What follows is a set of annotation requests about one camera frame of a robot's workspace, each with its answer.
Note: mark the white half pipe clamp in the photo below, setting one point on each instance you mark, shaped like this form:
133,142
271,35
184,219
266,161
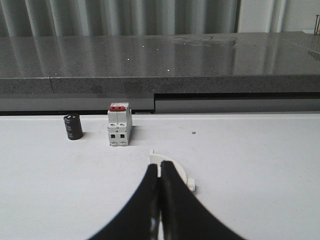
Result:
157,159

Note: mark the white red circuit breaker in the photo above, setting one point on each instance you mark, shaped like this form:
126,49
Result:
120,123

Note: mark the thin metal stand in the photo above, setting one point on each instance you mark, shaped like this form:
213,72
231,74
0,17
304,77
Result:
316,30

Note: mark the black cylindrical capacitor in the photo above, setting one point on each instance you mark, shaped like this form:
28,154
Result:
73,126

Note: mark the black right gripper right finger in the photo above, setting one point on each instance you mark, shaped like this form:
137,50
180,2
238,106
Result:
183,215

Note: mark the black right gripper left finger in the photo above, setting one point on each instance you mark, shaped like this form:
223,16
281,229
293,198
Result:
139,218

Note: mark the grey stone countertop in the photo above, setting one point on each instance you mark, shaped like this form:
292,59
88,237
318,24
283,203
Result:
170,74

